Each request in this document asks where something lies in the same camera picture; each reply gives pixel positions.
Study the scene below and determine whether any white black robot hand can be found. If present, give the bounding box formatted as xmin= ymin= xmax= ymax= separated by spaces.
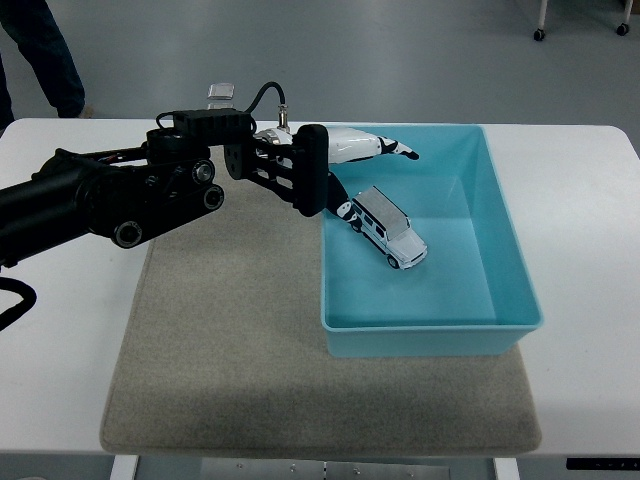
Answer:
xmin=292 ymin=123 xmax=420 ymax=227

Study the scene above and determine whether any white toy car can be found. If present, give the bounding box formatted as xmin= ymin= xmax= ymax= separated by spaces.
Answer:
xmin=349 ymin=185 xmax=429 ymax=271

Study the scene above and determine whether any blue plastic box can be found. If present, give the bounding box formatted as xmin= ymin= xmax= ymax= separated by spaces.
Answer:
xmin=317 ymin=123 xmax=545 ymax=359

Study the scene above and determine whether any grey-brown felt mat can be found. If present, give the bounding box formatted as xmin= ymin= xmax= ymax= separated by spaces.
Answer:
xmin=99 ymin=133 xmax=544 ymax=459

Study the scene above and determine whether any white cart leg with caster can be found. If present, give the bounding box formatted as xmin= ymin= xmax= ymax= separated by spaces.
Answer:
xmin=532 ymin=0 xmax=549 ymax=43
xmin=615 ymin=0 xmax=634 ymax=37

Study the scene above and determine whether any person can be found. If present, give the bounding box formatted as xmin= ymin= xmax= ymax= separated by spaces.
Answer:
xmin=0 ymin=0 xmax=95 ymax=132

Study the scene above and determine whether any grey metal plate with screws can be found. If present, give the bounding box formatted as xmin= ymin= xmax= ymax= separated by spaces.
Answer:
xmin=199 ymin=460 xmax=451 ymax=480

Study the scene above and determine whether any white table leg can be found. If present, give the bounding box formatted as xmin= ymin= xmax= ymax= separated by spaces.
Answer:
xmin=492 ymin=457 xmax=521 ymax=480
xmin=109 ymin=455 xmax=140 ymax=480

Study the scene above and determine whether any black table control panel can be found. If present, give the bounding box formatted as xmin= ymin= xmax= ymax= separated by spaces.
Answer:
xmin=566 ymin=457 xmax=640 ymax=471

